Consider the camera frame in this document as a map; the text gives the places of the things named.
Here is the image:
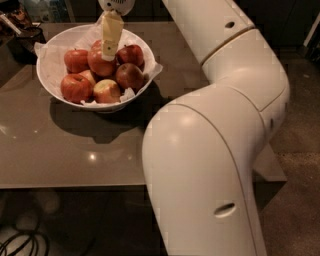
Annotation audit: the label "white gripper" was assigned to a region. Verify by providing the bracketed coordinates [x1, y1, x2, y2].
[98, 0, 135, 61]

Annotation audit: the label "large red apple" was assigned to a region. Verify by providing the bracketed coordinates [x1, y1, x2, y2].
[87, 47, 116, 77]

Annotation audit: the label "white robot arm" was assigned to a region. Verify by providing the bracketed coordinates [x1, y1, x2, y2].
[142, 0, 290, 256]

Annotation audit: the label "red apple back centre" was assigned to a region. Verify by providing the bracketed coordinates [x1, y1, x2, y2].
[91, 40, 101, 50]

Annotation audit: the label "red apple back right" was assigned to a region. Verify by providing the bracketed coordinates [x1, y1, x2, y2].
[116, 44, 144, 67]

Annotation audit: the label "red apple far left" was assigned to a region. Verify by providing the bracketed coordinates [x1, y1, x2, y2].
[64, 49, 89, 73]

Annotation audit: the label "pale apple middle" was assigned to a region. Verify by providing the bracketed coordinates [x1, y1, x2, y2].
[80, 69, 96, 86]

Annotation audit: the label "yellowish red apple front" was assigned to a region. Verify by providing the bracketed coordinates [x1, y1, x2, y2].
[93, 79, 121, 103]

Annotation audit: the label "red apple front left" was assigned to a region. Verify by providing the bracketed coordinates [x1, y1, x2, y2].
[60, 74, 93, 103]

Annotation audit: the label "white paper liner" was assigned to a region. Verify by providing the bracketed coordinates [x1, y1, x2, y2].
[34, 13, 164, 108]

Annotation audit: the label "dark basket with items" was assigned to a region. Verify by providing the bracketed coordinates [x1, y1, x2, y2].
[0, 0, 46, 64]

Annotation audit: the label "dark cabinet behind table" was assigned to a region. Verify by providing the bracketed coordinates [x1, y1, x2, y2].
[68, 0, 320, 51]

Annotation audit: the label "black cables on floor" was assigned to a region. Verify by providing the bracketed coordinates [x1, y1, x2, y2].
[0, 196, 51, 256]

